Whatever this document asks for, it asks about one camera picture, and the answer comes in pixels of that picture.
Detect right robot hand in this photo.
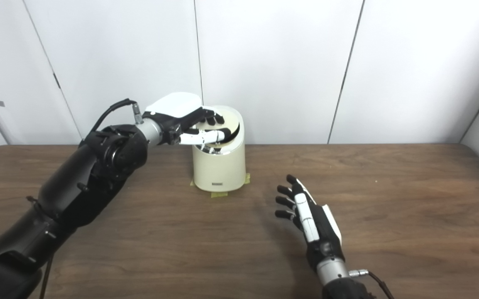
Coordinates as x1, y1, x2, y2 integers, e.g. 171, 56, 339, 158
275, 174, 345, 271

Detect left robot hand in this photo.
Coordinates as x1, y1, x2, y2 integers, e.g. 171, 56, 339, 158
144, 92, 232, 147

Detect cream-colored bin body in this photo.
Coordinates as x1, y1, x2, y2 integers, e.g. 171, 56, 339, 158
192, 105, 247, 193

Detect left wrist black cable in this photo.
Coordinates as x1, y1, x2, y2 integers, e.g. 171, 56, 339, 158
79, 98, 144, 147

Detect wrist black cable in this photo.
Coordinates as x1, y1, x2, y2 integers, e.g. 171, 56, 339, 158
79, 98, 144, 147
349, 269, 396, 299

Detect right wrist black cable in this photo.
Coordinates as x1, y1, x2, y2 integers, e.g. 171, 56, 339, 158
349, 269, 396, 299

